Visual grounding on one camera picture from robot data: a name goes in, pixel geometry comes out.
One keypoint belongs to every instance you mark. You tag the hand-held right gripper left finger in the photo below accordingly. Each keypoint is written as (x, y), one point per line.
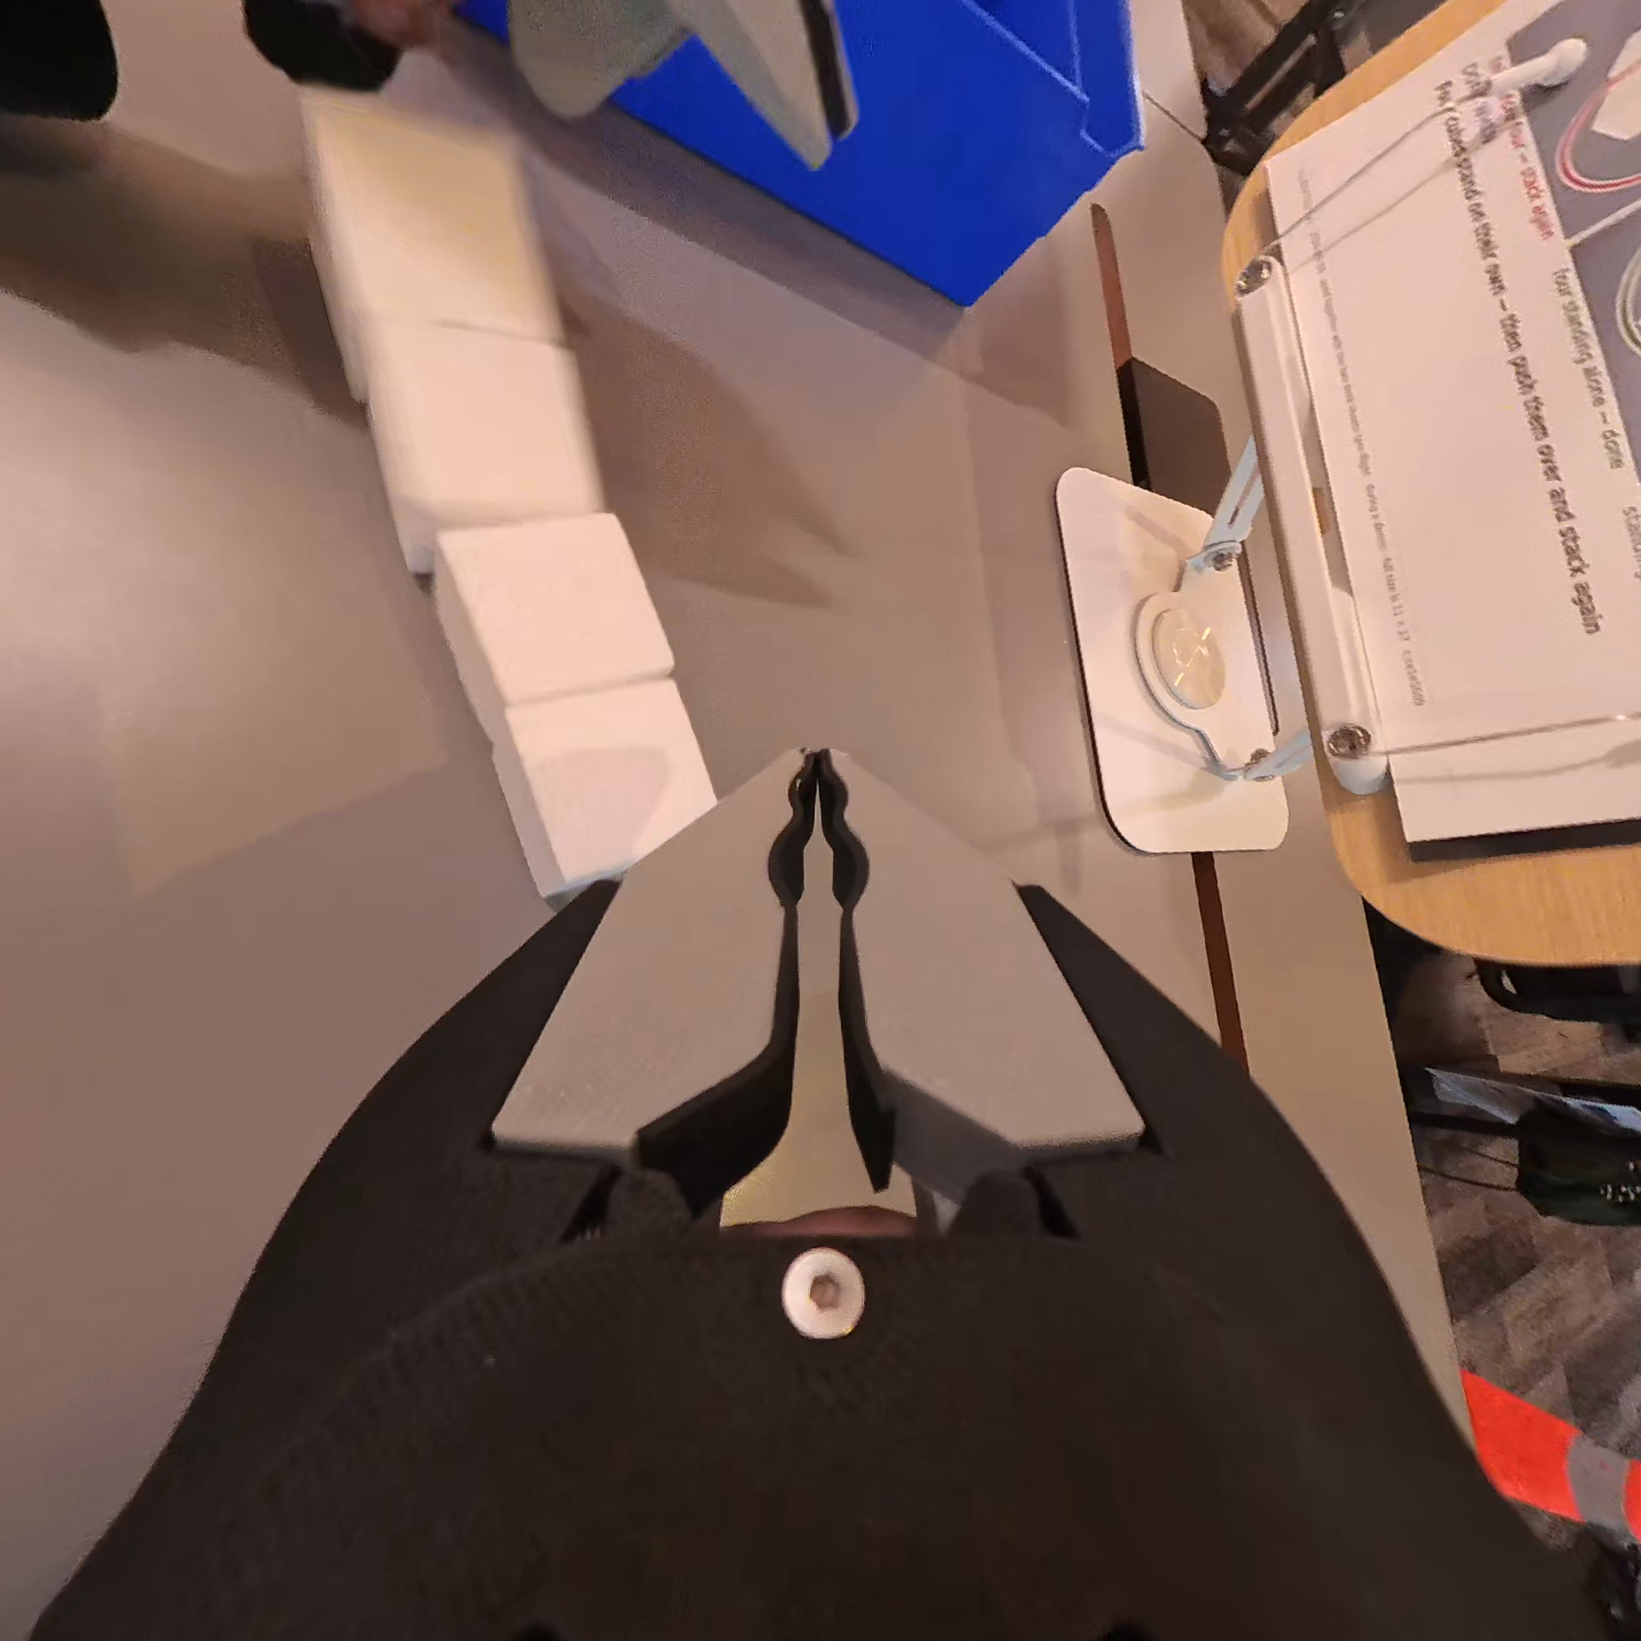
(653, 1012)

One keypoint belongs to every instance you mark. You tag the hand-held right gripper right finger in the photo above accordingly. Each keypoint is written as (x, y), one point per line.
(987, 1012)

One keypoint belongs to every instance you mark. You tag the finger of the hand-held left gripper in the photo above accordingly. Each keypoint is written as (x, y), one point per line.
(770, 65)

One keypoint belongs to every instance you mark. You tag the white hard foam cube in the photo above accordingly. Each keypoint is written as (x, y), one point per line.
(602, 782)
(422, 231)
(551, 602)
(481, 422)

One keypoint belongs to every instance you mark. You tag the person's left hand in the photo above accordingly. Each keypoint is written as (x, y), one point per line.
(406, 18)

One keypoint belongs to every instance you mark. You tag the large blue plastic bin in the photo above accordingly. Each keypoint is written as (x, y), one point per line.
(961, 154)

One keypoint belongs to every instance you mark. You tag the dark green bag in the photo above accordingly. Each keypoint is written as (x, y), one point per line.
(1577, 1166)

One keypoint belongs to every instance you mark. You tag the orange traffic cone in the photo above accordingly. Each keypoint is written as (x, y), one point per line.
(1526, 1448)

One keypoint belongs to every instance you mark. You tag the printed instruction sheet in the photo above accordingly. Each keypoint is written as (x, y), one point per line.
(1448, 447)

